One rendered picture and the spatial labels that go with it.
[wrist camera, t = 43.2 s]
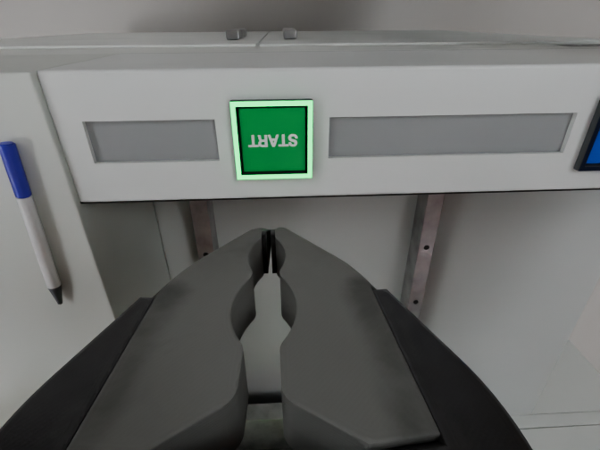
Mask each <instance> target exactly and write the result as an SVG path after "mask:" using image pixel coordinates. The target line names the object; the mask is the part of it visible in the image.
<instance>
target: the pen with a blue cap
mask: <svg viewBox="0 0 600 450"><path fill-rule="evenodd" d="M0 155H1V157H2V160H3V163H4V167H5V170H6V172H7V175H8V178H9V180H10V183H11V186H12V190H13V193H14V195H15V198H16V201H17V203H18V206H19V208H20V211H21V216H22V218H23V220H24V223H25V226H26V229H27V231H28V233H29V238H30V241H31V244H32V246H33V248H34V251H35V254H36V257H37V261H38V263H39V266H40V269H41V271H42V274H43V277H44V279H45V282H46V286H47V288H48V290H49V291H50V293H51V294H52V296H53V297H54V299H55V301H56V302H57V303H58V304H62V303H63V294H62V283H61V281H60V278H59V275H58V272H57V269H56V267H55V264H54V259H53V256H52V253H51V250H50V247H49V245H48V242H47V239H46V234H45V232H44V229H43V226H42V223H41V220H40V218H39V215H38V209H37V207H36V204H35V201H34V198H33V195H32V193H31V190H30V187H29V183H28V180H27V177H26V174H25V171H24V169H23V166H22V162H21V158H20V155H19V152H18V149H17V146H16V144H15V143H13V142H12V141H4V142H0Z"/></svg>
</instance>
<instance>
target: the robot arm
mask: <svg viewBox="0 0 600 450"><path fill-rule="evenodd" d="M270 256H271V260H272V273H277V275H278V277H279V278H280V296H281V315H282V318H283V319H284V320H285V321H286V323H287V324H288V325H289V327H290V328H291V330H290V331H289V333H288V335H287V337H286V338H285V339H284V340H283V342H282V344H281V346H280V350H279V351H280V373H281V393H282V412H283V430H284V437H285V439H286V441H287V443H288V444H289V446H290V447H291V448H293V449H294V450H533V449H532V448H531V446H530V445H529V442H528V441H527V439H526V438H525V437H524V436H523V434H522V433H521V430H520V429H519V428H518V426H517V425H516V423H515V422H514V420H513V419H512V417H511V416H510V414H509V413H508V412H507V411H506V410H505V408H504V407H503V406H502V405H501V403H500V402H499V401H498V399H497V398H496V397H495V396H494V394H493V393H492V392H491V391H490V389H489V388H488V387H487V386H486V385H485V384H484V382H483V381H482V380H481V379H480V378H479V377H478V376H477V375H476V374H475V373H474V372H473V371H472V370H471V369H470V367H469V366H468V365H466V364H465V363H464V362H463V361H462V360H461V359H460V358H459V357H458V356H457V355H456V354H455V353H454V352H453V351H452V350H451V349H450V348H449V347H448V346H446V345H445V344H444V343H443V342H442V341H441V340H440V339H439V338H438V337H437V336H436V335H435V334H434V333H433V332H432V331H431V330H429V329H428V328H427V327H426V326H425V325H424V324H423V323H422V322H421V321H420V320H419V319H418V318H417V317H416V316H415V315H413V314H412V313H411V312H410V311H409V310H408V309H407V308H406V307H405V306H404V305H403V304H402V303H401V302H400V301H399V300H398V299H396V298H395V297H394V296H393V295H392V294H391V293H390V292H389V291H388V290H387V289H378V290H377V289H376V288H375V287H374V286H373V285H372V284H371V283H370V282H369V281H368V280H367V279H366V278H365V277H364V276H363V275H362V274H360V273H359V272H358V271H357V270H355V269H354V268H353V267H352V266H350V265H349V264H347V263H346V262H344V261H342V260H341V259H339V258H337V257H336V256H335V255H333V254H331V253H329V252H327V251H325V250H324V249H322V248H320V247H318V246H316V245H315V244H313V243H311V242H310V241H308V240H306V239H304V238H303V237H300V236H298V235H297V234H296V233H294V232H292V231H290V230H289V229H286V228H277V229H264V228H259V229H251V230H249V231H247V232H246V233H244V234H243V235H241V236H239V237H237V238H235V239H233V240H232V241H230V242H228V244H226V245H224V246H222V247H220V248H218V249H216V250H215V251H213V252H211V253H210V254H208V255H206V256H205V257H203V258H201V259H200V260H198V261H197V262H194V263H193V264H191V265H190V266H189V267H187V268H186V269H185V270H184V271H182V272H181V273H180V274H178V275H177V276H176V277H175V278H174V279H172V280H171V281H170V282H169V283H168V284H166V285H165V286H164V287H163V288H162V289H161V290H160V291H159V292H158V293H157V294H155V295H154V296H153V297H140V298H139V299H138V300H137V301H136V302H135V303H134V304H133V305H131V306H130V307H129V308H128V309H127V310H126V311H125V312H123V313H122V314H121V315H120V316H119V317H118V318H117V319H116V320H115V321H113V322H112V323H111V324H110V325H109V326H108V327H107V328H105V329H104V330H103V331H102V332H101V333H100V334H99V335H98V336H96V337H95V338H94V339H93V340H92V341H91V342H90V343H88V344H87V345H86V346H85V347H84V348H83V349H82V350H80V351H79V352H78V353H77V354H76V355H75V356H74V357H73V358H71V359H70V360H69V361H68V362H67V363H66V364H65V365H64V366H63V367H62V368H61V369H60V370H59V371H58V372H56V373H55V374H54V375H53V376H52V377H51V378H50V379H49V380H48V381H46V382H45V383H44V384H43V385H42V386H41V387H40V388H39V389H38V390H37V391H36V392H35V393H34V394H33V395H32V396H31V397H30V398H29V399H28V400H27V401H26V402H25V403H24V404H23V405H22V406H21V407H20V408H19V409H18V410H17V411H16V412H15V413H14V414H13V415H12V417H11V418H10V419H9V420H8V421H7V422H6V423H5V424H4V426H3V427H2V428H1V429H0V450H236V449H237V448H238V447H239V445H240V444H241V442H242V440H243V437H244V433H245V425H246V412H247V405H248V388H247V381H246V367H245V359H244V351H243V347H242V344H241V343H240V339H241V337H242V335H243V333H244V332H245V330H246V328H247V327H248V326H249V324H250V323H251V322H252V321H253V320H254V318H255V315H256V311H255V300H254V287H255V285H256V284H257V282H258V281H259V280H260V279H261V278H262V277H263V274H264V273H269V264H270Z"/></svg>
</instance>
